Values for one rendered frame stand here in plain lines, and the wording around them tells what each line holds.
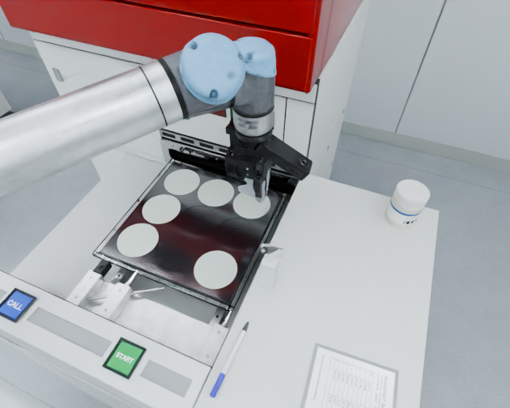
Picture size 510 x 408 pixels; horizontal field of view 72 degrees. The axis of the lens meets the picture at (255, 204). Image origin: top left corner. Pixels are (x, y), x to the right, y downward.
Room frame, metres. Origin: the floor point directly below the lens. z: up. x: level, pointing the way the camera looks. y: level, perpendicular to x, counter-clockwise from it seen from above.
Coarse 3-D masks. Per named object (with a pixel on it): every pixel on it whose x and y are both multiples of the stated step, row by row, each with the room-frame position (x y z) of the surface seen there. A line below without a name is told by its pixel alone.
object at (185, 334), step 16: (112, 288) 0.37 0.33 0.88; (96, 304) 0.33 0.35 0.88; (128, 304) 0.33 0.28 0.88; (144, 304) 0.33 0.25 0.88; (160, 304) 0.33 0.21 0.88; (128, 320) 0.30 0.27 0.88; (144, 320) 0.30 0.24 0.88; (160, 320) 0.30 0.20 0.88; (176, 320) 0.30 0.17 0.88; (192, 320) 0.30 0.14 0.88; (160, 336) 0.26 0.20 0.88; (176, 336) 0.26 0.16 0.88; (192, 336) 0.26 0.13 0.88; (192, 352) 0.23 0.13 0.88
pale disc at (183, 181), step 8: (168, 176) 0.71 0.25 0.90; (176, 176) 0.71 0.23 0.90; (184, 176) 0.71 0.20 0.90; (192, 176) 0.71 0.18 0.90; (168, 184) 0.68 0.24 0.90; (176, 184) 0.68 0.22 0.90; (184, 184) 0.68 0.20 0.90; (192, 184) 0.68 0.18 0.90; (176, 192) 0.65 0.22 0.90; (184, 192) 0.65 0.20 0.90
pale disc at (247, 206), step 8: (240, 200) 0.62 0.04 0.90; (248, 200) 0.62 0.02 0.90; (256, 200) 0.62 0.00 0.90; (264, 200) 0.62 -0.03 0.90; (240, 208) 0.60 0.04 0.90; (248, 208) 0.60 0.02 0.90; (256, 208) 0.60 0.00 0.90; (264, 208) 0.60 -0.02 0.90; (248, 216) 0.57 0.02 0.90; (256, 216) 0.57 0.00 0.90
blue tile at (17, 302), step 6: (18, 294) 0.32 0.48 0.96; (12, 300) 0.30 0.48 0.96; (18, 300) 0.30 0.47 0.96; (24, 300) 0.30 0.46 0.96; (30, 300) 0.30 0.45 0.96; (6, 306) 0.29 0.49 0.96; (12, 306) 0.29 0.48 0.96; (18, 306) 0.29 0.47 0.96; (24, 306) 0.29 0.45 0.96; (6, 312) 0.28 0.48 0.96; (12, 312) 0.28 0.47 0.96; (18, 312) 0.28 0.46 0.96; (12, 318) 0.27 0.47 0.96
